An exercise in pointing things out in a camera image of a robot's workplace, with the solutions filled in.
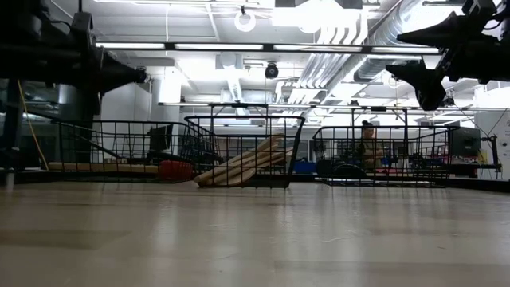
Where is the blue storage bin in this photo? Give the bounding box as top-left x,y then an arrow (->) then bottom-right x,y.
294,159 -> 318,175

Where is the silver ventilation duct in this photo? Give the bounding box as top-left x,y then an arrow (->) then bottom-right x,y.
352,0 -> 434,84

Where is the wooden salad fork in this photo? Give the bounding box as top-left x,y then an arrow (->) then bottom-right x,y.
198,141 -> 288,181

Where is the black wire basket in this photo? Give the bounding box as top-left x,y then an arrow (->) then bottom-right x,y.
183,115 -> 307,190
312,125 -> 460,188
50,119 -> 209,184

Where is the yellow hanging cable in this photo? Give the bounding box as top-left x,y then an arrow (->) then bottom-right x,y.
17,78 -> 49,171

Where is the white ceiling ring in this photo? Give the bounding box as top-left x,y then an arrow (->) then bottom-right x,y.
233,10 -> 257,34

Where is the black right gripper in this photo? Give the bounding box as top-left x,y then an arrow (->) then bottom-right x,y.
385,0 -> 510,113

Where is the person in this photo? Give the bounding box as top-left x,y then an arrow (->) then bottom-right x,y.
356,119 -> 386,171

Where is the black nylon turner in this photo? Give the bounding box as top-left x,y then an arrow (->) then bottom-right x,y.
73,131 -> 200,165

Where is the long overhead light bar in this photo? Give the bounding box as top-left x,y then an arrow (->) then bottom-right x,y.
95,41 -> 441,56

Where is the red spatula wooden handle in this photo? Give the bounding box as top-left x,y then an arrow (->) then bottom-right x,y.
47,159 -> 195,183

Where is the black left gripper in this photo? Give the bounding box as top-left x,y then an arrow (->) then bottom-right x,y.
47,11 -> 136,117

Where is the white background machine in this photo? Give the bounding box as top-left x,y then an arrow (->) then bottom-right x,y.
473,111 -> 510,181

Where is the dark background monitor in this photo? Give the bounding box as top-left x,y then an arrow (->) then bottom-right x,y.
147,124 -> 175,153
449,126 -> 483,159

